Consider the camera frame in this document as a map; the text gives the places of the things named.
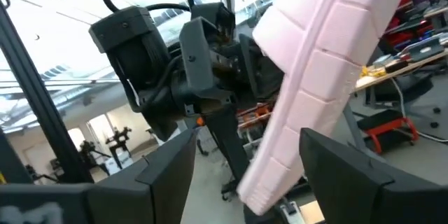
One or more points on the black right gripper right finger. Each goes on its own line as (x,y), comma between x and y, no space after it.
(336,182)

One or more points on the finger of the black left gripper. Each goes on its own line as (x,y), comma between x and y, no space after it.
(227,140)

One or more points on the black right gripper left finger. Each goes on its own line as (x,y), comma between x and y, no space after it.
(168,182)

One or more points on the pink rubber slide sandal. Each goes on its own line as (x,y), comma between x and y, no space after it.
(325,59)

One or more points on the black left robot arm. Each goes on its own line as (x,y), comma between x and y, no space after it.
(133,49)

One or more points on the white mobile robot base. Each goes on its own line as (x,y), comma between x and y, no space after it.
(91,157)
(119,166)

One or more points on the red black step stool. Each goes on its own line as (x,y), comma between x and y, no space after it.
(388,129)

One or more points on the black office chair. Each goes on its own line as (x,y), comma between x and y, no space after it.
(402,91)

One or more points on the wooden top workbench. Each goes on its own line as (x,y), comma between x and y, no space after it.
(402,70)

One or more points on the black aluminium rig frame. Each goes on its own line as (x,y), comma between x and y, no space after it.
(38,94)

